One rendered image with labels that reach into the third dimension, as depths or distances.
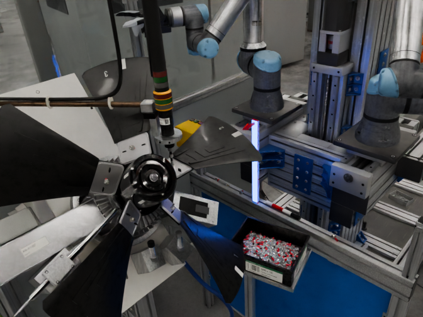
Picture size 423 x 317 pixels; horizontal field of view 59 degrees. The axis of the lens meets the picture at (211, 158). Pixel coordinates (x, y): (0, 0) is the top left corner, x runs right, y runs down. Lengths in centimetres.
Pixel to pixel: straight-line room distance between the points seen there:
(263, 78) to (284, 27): 392
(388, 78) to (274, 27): 434
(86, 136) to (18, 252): 40
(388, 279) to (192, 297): 123
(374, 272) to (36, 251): 92
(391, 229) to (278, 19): 365
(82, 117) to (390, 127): 101
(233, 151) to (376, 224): 148
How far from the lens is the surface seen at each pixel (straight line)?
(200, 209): 109
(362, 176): 132
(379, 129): 139
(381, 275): 123
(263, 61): 157
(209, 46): 145
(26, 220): 100
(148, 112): 91
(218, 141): 107
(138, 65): 105
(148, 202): 88
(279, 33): 544
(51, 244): 97
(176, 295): 221
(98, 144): 118
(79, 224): 98
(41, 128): 86
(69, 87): 123
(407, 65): 110
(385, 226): 239
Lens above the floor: 170
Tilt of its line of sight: 31 degrees down
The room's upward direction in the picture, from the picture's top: 4 degrees counter-clockwise
